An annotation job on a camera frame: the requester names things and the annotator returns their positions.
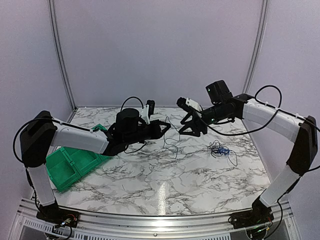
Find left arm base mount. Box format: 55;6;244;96
36;207;80;228

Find back aluminium frame rail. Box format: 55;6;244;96
74;104;238;110

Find left aluminium frame post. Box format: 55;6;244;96
47;0;77;111

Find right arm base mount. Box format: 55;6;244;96
228;210;274;229

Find aluminium frame post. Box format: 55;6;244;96
242;0;270;94
47;0;77;111

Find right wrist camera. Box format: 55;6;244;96
176;97;203;113

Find right aluminium frame post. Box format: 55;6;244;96
242;0;270;94

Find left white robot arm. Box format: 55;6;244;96
12;101;171;223

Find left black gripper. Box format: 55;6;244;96
124;119;171;146

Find green three-compartment plastic bin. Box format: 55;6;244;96
45;123;111;193

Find front aluminium rail base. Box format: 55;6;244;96
8;198;301;240

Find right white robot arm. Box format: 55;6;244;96
176;80;320;229

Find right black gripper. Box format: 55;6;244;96
178;102;231;138

